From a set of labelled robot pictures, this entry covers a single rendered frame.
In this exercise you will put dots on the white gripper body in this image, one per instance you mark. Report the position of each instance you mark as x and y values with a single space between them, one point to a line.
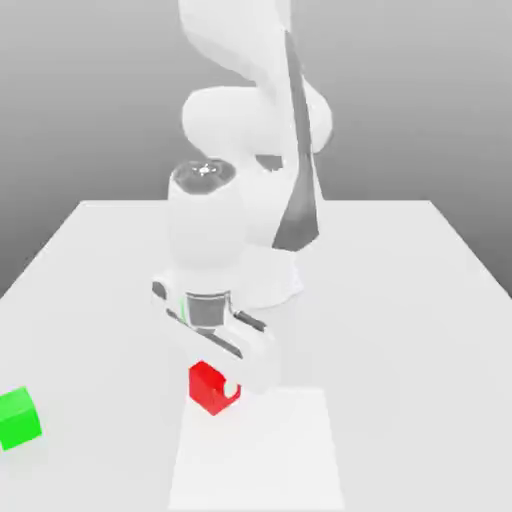
256 356

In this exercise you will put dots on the small red cube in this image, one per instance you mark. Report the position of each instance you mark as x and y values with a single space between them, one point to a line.
204 386

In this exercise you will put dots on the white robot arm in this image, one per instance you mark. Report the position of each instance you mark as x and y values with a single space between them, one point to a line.
224 128

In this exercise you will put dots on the small green cube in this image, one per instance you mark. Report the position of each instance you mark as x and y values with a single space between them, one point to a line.
18 420

